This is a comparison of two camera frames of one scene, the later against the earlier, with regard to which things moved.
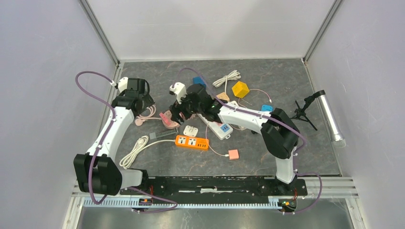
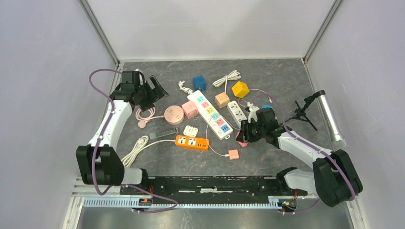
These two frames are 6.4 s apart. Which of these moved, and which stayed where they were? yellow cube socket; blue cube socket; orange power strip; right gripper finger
Moved: right gripper finger
Stayed: blue cube socket; orange power strip; yellow cube socket
